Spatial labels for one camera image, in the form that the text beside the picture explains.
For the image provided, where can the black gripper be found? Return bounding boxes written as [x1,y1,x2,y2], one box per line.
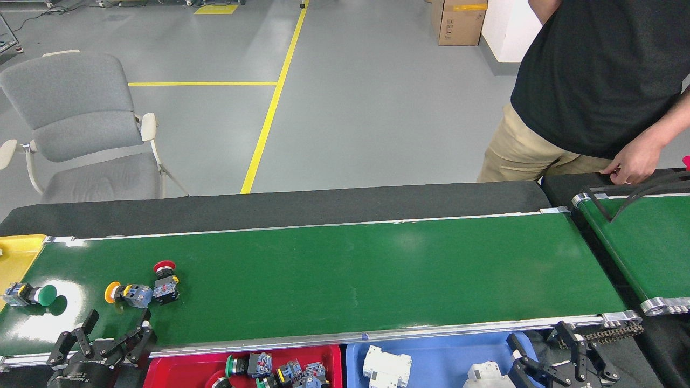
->
[47,310,158,388]
[507,321,620,388]

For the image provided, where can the yellow push button switch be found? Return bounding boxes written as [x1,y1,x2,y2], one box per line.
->
[104,281,154,309]

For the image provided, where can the white circuit breaker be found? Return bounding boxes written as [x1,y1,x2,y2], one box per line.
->
[463,361,515,388]
[362,345,413,388]

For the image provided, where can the red plastic tray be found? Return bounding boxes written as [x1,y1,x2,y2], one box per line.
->
[143,345,344,388]

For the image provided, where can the blue plastic tray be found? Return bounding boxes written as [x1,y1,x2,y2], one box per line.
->
[345,331,545,388]

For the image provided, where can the yellow plastic tray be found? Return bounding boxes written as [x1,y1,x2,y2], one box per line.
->
[0,234,48,310]

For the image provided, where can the green feeder conveyor belt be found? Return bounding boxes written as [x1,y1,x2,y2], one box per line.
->
[571,191,690,317]

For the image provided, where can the long green conveyor belt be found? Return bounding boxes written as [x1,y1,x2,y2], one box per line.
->
[0,207,645,372]

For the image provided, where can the person's left hand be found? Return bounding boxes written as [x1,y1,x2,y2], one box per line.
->
[599,137,666,185]

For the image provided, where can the grey office chair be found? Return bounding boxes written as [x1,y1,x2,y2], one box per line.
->
[0,50,190,204]

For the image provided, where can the person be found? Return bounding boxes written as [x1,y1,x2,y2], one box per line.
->
[476,0,690,184]

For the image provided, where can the silver metal rack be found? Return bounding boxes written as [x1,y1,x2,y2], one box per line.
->
[0,11,25,54]

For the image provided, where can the cardboard box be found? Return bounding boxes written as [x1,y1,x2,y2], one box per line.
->
[430,0,488,47]

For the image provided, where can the black drive chain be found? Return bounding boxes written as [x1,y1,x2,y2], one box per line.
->
[579,322,644,345]

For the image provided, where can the black guide frame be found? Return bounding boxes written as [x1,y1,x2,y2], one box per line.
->
[582,183,690,223]

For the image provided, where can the black cable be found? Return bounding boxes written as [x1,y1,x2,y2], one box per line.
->
[611,170,690,221]

